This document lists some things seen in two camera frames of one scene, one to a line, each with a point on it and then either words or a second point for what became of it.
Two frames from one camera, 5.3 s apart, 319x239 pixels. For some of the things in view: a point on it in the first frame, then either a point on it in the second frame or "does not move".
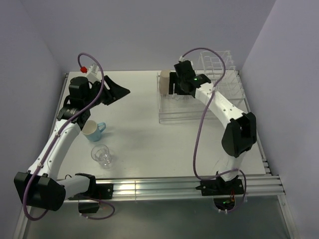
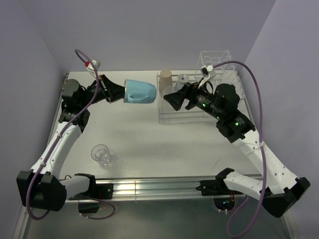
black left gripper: x=114 y=92 does not move
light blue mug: x=92 y=130 to x=139 y=92
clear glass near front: x=100 y=153 does not move
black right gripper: x=174 y=78 to x=190 y=91
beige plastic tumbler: x=164 y=82 does not move
